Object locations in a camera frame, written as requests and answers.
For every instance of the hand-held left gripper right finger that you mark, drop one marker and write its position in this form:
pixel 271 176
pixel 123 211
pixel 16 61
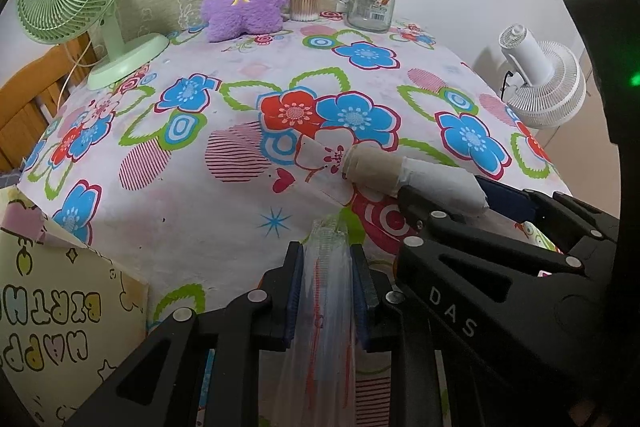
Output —
pixel 361 302

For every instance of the wooden chair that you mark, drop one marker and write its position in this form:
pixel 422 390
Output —
pixel 25 107

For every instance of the yellow cartoon gift bag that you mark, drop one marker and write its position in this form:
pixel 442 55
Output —
pixel 60 317

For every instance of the clear plastic bag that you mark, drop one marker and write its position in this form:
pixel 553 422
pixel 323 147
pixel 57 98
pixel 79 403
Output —
pixel 327 332

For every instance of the cotton swab jar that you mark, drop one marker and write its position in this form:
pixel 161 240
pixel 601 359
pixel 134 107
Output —
pixel 305 2

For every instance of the white standing fan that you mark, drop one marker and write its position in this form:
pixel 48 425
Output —
pixel 555 87

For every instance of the paper roll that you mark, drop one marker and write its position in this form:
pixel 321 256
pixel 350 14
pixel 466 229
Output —
pixel 380 167

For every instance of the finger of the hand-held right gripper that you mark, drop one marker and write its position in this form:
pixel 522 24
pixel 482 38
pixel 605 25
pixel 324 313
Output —
pixel 425 227
pixel 505 199

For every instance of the floral tablecloth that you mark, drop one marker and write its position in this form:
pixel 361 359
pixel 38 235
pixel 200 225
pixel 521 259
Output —
pixel 200 217

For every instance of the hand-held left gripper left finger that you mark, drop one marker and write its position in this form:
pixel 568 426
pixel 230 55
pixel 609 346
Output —
pixel 294 297

